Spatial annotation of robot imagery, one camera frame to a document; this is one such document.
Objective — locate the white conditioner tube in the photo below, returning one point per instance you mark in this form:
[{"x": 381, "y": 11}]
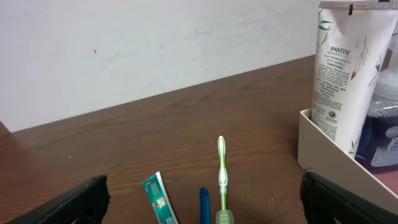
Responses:
[{"x": 352, "y": 41}]

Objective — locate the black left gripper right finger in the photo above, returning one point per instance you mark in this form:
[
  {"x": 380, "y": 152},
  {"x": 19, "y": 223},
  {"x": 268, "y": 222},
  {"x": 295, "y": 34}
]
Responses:
[{"x": 324, "y": 202}]

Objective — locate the green toothpaste tube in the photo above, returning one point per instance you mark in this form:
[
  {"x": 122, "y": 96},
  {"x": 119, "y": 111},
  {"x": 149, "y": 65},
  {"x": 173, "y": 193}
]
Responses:
[{"x": 159, "y": 200}]

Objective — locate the blue disposable razor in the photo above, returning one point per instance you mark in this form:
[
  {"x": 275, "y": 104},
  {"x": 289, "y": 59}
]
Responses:
[{"x": 205, "y": 215}]

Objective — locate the green white toothbrush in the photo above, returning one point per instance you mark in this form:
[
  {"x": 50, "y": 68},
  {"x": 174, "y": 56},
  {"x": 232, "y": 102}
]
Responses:
[{"x": 224, "y": 216}]

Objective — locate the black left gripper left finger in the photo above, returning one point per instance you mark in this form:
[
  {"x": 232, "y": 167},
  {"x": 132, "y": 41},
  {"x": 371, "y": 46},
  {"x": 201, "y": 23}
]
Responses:
[{"x": 85, "y": 203}]

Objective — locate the white box with pink interior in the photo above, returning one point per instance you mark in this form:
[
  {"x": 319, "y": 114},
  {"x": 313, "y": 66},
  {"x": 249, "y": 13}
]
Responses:
[{"x": 319, "y": 154}]

